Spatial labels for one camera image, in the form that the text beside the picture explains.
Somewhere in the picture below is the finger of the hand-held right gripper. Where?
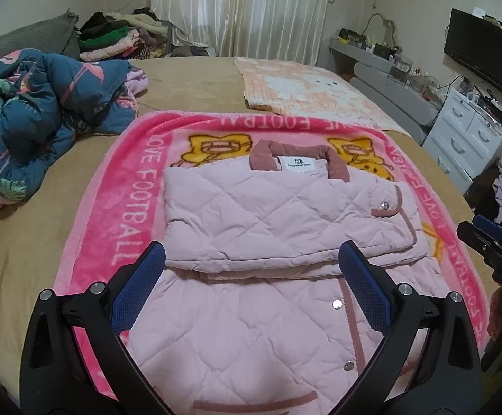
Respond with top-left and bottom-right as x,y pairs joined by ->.
455,220 -> 502,269
471,214 -> 502,261

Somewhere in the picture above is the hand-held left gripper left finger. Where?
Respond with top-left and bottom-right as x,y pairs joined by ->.
19,241 -> 178,415

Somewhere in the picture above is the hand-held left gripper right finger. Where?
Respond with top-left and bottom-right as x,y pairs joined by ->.
333,240 -> 483,415

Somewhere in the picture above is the pink quilted jacket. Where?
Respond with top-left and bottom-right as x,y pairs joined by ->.
125,139 -> 455,415

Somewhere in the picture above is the dark chair with clothes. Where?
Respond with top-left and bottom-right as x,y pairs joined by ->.
467,168 -> 502,234

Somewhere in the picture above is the pile of folded clothes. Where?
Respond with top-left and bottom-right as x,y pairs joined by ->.
78,8 -> 174,62

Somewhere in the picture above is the white drawer cabinet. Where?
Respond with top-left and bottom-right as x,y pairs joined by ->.
421,89 -> 502,195

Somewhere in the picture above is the pink cartoon printed blanket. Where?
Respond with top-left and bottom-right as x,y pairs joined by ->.
56,110 -> 491,403

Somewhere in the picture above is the bed with tan sheet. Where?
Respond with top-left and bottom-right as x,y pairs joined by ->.
0,56 -> 498,398

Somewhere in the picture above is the black flat television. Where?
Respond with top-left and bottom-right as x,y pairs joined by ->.
443,8 -> 502,98

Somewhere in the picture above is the grey padded shelf unit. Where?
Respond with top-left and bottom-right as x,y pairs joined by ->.
329,37 -> 444,132

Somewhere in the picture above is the peach patterned blanket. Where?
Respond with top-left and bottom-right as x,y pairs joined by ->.
234,56 -> 413,137

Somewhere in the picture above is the group of small cluttered items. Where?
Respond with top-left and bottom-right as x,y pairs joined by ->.
339,28 -> 444,96

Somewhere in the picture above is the blue flamingo print duvet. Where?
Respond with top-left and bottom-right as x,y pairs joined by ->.
0,48 -> 150,230

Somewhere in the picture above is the grey pillow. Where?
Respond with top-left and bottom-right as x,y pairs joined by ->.
0,9 -> 81,67

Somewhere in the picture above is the white sheer curtain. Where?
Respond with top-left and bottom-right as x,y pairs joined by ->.
149,0 -> 338,70

